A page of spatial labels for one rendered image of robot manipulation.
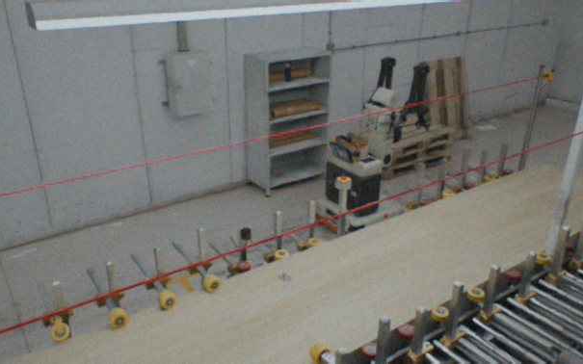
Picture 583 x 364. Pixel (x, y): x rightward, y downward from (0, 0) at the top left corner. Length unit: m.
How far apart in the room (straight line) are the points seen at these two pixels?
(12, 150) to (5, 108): 0.38
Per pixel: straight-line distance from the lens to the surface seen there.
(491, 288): 2.77
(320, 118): 6.17
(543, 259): 3.36
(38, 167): 5.22
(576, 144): 3.21
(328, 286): 2.79
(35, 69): 5.01
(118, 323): 2.62
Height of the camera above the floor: 2.52
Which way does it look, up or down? 24 degrees down
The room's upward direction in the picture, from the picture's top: straight up
